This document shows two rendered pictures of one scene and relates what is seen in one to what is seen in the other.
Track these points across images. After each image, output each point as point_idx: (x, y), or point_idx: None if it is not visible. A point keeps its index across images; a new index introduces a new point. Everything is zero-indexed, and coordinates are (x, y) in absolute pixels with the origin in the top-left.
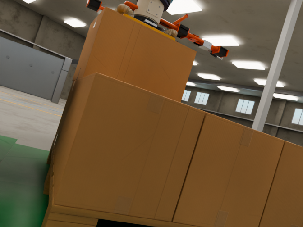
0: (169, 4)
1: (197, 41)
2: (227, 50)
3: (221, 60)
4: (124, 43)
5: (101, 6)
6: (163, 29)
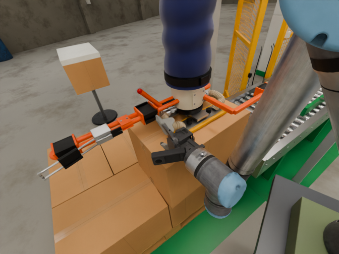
0: (164, 78)
1: (119, 124)
2: (52, 143)
3: (44, 180)
4: None
5: (260, 92)
6: (167, 108)
